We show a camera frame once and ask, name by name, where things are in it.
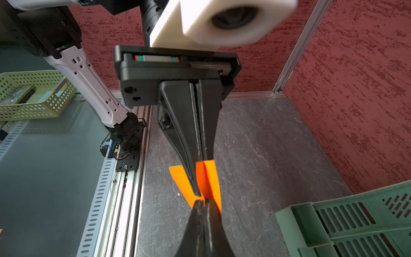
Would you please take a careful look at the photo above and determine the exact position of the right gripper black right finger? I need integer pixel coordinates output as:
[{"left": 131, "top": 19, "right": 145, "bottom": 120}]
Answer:
[{"left": 204, "top": 199, "right": 234, "bottom": 257}]

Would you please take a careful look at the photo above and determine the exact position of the green file organizer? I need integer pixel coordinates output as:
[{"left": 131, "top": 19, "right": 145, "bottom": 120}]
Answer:
[{"left": 276, "top": 181, "right": 411, "bottom": 257}]

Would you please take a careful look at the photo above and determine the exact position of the orange square paper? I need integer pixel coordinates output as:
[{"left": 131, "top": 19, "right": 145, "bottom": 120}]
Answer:
[{"left": 169, "top": 160, "right": 222, "bottom": 214}]

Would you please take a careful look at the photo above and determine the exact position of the front aluminium rail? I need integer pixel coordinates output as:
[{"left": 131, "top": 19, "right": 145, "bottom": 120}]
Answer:
[{"left": 77, "top": 106, "right": 153, "bottom": 257}]

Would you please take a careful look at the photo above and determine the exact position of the light green perforated basket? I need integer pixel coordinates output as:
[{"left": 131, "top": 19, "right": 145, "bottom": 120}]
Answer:
[{"left": 1, "top": 70, "right": 77, "bottom": 122}]

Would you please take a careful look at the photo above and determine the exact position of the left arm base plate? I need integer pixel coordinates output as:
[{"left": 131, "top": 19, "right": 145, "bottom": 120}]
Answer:
[{"left": 114, "top": 147, "right": 140, "bottom": 172}]

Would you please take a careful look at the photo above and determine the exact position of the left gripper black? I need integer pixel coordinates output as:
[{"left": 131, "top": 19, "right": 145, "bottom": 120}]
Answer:
[{"left": 113, "top": 45, "right": 242, "bottom": 197}]

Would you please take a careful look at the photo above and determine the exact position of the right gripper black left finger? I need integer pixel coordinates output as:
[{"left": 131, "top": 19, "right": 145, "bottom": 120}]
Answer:
[{"left": 175, "top": 200, "right": 205, "bottom": 257}]

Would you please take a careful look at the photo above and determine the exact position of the left aluminium frame post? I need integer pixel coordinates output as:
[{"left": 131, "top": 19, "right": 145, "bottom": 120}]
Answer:
[{"left": 273, "top": 0, "right": 332, "bottom": 92}]

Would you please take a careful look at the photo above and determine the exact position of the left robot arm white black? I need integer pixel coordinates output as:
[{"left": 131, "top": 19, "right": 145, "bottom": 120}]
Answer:
[{"left": 1, "top": 1, "right": 241, "bottom": 201}]

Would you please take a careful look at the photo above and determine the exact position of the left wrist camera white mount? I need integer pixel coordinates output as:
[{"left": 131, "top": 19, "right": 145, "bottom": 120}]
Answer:
[{"left": 149, "top": 0, "right": 298, "bottom": 51}]

